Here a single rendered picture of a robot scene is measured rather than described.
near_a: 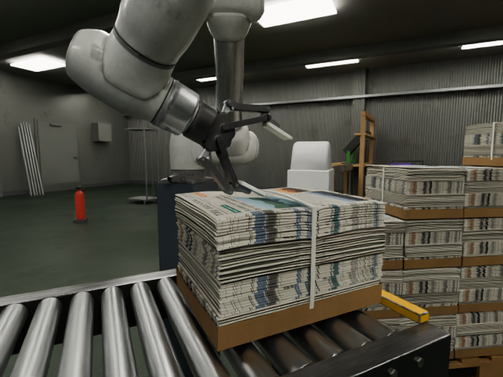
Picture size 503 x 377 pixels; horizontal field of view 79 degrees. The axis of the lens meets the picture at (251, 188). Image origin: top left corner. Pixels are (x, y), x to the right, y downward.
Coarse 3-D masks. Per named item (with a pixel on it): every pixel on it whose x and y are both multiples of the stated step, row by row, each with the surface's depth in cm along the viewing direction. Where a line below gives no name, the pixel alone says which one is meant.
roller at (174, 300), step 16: (160, 288) 77; (176, 288) 76; (176, 304) 67; (176, 320) 62; (192, 320) 61; (176, 336) 60; (192, 336) 55; (192, 352) 52; (208, 352) 51; (192, 368) 50; (208, 368) 47; (224, 368) 47
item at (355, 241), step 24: (288, 192) 76; (312, 192) 75; (336, 192) 75; (336, 216) 58; (360, 216) 61; (336, 240) 59; (360, 240) 62; (384, 240) 65; (336, 264) 60; (360, 264) 63; (336, 288) 61; (360, 288) 63
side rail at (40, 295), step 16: (160, 272) 85; (176, 272) 85; (64, 288) 75; (80, 288) 75; (96, 288) 75; (128, 288) 78; (0, 304) 67; (32, 304) 69; (64, 304) 72; (96, 304) 75; (128, 304) 78; (160, 304) 82; (64, 320) 72; (96, 320) 75; (128, 320) 79; (16, 352) 69
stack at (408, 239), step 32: (416, 224) 138; (448, 224) 140; (480, 224) 142; (384, 256) 138; (416, 256) 140; (448, 256) 142; (480, 256) 144; (384, 288) 139; (416, 288) 141; (448, 288) 143; (480, 288) 146; (384, 320) 141; (448, 320) 145; (480, 320) 148
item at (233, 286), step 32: (192, 192) 74; (192, 224) 60; (224, 224) 48; (256, 224) 50; (288, 224) 53; (192, 256) 63; (224, 256) 49; (256, 256) 51; (288, 256) 54; (192, 288) 63; (224, 288) 50; (256, 288) 52; (288, 288) 55; (224, 320) 50
